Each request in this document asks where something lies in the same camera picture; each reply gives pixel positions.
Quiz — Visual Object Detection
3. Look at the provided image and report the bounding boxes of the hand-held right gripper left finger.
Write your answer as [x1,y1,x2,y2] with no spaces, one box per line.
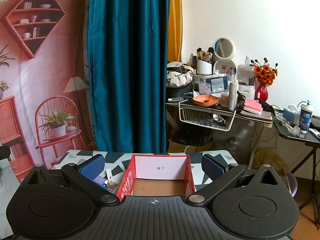
[22,154,120,205]

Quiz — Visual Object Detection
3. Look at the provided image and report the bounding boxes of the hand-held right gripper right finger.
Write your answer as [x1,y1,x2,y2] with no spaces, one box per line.
[187,154,284,204]

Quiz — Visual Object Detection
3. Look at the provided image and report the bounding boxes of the red cardboard box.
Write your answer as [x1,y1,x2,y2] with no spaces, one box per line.
[116,154,196,202]

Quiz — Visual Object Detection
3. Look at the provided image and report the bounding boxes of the geometric patterned table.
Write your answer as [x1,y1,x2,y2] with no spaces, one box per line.
[51,150,240,195]

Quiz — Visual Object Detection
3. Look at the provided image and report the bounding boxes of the black plastic bag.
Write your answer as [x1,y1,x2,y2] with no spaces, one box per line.
[172,126,213,147]

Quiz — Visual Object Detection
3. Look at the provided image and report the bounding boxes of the brown cardboard box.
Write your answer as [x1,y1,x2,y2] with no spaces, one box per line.
[167,140,213,153]

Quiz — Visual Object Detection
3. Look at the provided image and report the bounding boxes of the yellow brown bag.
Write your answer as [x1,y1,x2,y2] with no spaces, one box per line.
[252,149,288,178]

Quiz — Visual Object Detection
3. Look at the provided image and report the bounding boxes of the orange dish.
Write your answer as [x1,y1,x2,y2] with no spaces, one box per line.
[192,94,220,107]

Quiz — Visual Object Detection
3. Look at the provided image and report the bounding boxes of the cotton swab container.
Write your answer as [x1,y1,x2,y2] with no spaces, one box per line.
[220,91,230,108]

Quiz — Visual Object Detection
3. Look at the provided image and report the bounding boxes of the black top dressing desk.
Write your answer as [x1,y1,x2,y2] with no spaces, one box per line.
[166,95,274,170]

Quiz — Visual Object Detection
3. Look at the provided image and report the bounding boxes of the pink book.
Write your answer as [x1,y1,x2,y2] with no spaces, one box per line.
[241,97,263,115]

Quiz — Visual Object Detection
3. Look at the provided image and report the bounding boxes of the white bottle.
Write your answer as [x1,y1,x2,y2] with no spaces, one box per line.
[229,82,239,110]

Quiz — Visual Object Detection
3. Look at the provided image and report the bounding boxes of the lavender plastic bin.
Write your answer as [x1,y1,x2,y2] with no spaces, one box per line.
[285,171,298,198]

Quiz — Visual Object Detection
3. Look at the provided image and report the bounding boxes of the clear plastic jar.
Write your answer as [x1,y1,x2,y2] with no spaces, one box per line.
[199,82,212,94]

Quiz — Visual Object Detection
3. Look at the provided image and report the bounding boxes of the blue clear pouch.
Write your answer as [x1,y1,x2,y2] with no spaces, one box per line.
[203,74,229,92]

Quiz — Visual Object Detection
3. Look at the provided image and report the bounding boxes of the black folding side table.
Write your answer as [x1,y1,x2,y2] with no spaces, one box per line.
[272,110,320,220]

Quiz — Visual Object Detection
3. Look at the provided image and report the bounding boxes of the red vase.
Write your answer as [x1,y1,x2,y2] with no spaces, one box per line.
[254,83,269,102]

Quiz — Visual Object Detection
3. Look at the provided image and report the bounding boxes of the blue white box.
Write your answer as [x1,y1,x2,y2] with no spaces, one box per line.
[282,104,300,125]

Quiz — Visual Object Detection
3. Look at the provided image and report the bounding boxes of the printed room scene backdrop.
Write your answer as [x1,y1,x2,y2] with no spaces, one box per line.
[0,0,98,183]

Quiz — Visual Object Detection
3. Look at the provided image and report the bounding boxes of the white cosmetic organizer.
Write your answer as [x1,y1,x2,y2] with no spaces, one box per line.
[236,64,255,93]

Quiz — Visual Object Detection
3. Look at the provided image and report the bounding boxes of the grey white bag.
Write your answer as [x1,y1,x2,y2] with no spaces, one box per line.
[166,61,195,88]

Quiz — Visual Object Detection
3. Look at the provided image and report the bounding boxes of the round white storage case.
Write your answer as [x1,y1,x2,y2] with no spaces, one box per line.
[212,59,237,77]

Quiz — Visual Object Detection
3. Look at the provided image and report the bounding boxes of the white brush holder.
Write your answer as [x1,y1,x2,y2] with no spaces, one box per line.
[197,59,213,75]

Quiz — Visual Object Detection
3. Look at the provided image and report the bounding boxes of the blue paper cup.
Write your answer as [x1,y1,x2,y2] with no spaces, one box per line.
[299,101,314,133]

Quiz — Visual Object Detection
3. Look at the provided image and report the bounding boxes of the teal curtain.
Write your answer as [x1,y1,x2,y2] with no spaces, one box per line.
[87,0,171,153]

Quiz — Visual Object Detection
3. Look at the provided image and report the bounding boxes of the orange artificial flowers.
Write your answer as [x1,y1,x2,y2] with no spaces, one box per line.
[250,58,279,84]

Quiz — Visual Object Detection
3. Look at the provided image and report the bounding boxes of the bunch of makeup brushes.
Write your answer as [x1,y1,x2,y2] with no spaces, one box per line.
[196,47,215,63]

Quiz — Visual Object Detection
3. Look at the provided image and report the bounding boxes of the round white mirror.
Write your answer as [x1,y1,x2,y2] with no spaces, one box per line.
[212,37,236,60]

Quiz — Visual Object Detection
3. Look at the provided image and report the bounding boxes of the yellow curtain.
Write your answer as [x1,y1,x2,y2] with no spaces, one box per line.
[167,0,183,63]

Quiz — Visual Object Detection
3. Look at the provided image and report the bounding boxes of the white wire basket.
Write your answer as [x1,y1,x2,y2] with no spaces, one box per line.
[179,99,237,132]

